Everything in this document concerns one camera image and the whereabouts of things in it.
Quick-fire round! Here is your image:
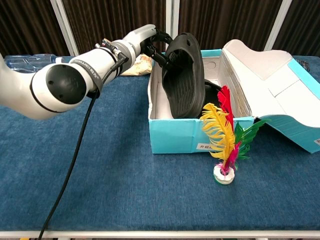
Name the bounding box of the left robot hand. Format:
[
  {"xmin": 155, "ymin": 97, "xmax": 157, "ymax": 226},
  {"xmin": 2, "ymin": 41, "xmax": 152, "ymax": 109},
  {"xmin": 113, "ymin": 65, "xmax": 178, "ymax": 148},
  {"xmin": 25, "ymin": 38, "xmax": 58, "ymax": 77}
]
[{"xmin": 122, "ymin": 24, "xmax": 177, "ymax": 70}]

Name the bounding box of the black rubber slipper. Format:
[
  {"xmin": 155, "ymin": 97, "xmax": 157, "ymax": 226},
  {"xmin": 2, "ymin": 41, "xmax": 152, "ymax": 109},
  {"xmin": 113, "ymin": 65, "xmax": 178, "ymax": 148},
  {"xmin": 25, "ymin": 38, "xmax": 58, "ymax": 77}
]
[
  {"xmin": 203, "ymin": 80, "xmax": 225, "ymax": 120},
  {"xmin": 161, "ymin": 32, "xmax": 206, "ymax": 119}
]

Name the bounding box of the light blue cardboard shoe box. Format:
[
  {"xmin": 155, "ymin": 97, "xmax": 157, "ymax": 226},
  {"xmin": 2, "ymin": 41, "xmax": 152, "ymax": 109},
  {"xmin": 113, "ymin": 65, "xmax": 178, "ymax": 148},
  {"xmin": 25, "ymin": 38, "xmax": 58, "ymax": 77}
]
[{"xmin": 147, "ymin": 39, "xmax": 320, "ymax": 155}]

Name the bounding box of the clear plastic snack bag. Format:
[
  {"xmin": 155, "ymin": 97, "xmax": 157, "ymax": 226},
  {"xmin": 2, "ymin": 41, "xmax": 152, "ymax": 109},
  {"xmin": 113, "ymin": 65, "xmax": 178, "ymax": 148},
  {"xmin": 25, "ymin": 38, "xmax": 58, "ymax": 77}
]
[{"xmin": 123, "ymin": 53, "xmax": 153, "ymax": 76}]

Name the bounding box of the clear bottle with white cap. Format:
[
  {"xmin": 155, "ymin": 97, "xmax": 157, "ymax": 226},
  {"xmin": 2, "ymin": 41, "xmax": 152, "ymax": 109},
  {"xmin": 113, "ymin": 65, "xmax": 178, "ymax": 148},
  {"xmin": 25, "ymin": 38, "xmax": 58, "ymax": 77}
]
[{"xmin": 4, "ymin": 53, "xmax": 65, "ymax": 73}]

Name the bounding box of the colourful feather shuttlecock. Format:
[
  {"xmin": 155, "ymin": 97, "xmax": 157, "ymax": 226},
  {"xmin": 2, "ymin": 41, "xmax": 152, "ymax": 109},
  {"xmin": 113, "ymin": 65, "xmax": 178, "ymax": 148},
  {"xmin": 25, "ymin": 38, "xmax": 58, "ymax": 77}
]
[{"xmin": 199, "ymin": 85, "xmax": 272, "ymax": 186}]

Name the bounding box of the grey knitted glove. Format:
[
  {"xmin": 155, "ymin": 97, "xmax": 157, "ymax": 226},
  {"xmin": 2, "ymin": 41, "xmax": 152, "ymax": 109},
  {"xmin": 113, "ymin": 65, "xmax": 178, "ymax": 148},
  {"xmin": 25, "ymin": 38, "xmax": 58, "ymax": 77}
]
[{"xmin": 296, "ymin": 59, "xmax": 311, "ymax": 72}]

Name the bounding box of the blue table cloth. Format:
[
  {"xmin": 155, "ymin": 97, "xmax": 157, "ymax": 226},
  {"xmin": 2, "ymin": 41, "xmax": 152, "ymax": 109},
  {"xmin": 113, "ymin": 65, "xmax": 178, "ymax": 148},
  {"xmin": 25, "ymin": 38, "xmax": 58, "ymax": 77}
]
[{"xmin": 0, "ymin": 55, "xmax": 320, "ymax": 232}]

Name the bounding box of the white partition post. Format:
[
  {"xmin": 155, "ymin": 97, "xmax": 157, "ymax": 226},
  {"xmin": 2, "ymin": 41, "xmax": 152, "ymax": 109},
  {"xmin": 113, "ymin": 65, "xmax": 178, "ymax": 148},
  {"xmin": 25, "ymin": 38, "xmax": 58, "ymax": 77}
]
[
  {"xmin": 263, "ymin": 0, "xmax": 293, "ymax": 52},
  {"xmin": 165, "ymin": 0, "xmax": 180, "ymax": 41},
  {"xmin": 49, "ymin": 0, "xmax": 80, "ymax": 56}
]

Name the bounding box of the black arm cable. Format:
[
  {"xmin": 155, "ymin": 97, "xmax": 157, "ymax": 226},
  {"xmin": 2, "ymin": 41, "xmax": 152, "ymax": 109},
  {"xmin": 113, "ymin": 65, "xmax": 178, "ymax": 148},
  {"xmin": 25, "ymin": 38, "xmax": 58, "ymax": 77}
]
[{"xmin": 37, "ymin": 53, "xmax": 130, "ymax": 240}]

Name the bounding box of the white table frame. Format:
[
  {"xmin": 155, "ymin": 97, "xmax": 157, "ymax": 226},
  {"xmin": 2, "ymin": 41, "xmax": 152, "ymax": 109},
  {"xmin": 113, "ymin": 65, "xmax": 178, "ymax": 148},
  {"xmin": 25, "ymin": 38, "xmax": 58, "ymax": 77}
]
[{"xmin": 0, "ymin": 230, "xmax": 320, "ymax": 240}]

